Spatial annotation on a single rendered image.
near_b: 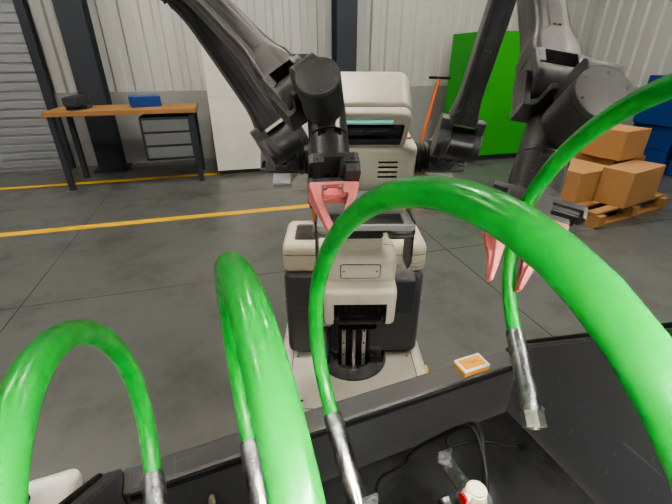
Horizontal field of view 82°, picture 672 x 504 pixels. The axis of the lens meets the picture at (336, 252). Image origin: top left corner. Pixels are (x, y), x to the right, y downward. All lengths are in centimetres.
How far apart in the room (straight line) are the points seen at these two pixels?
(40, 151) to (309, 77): 650
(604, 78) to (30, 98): 664
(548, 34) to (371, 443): 62
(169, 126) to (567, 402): 492
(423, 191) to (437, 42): 720
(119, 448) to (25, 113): 551
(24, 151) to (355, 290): 623
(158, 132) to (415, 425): 485
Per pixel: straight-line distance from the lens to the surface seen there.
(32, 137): 689
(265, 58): 65
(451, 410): 73
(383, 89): 99
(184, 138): 520
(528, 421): 44
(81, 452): 202
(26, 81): 679
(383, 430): 66
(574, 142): 36
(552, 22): 63
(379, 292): 116
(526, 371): 44
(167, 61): 646
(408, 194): 17
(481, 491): 37
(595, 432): 71
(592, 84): 46
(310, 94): 50
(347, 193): 51
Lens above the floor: 142
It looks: 27 degrees down
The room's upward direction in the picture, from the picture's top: straight up
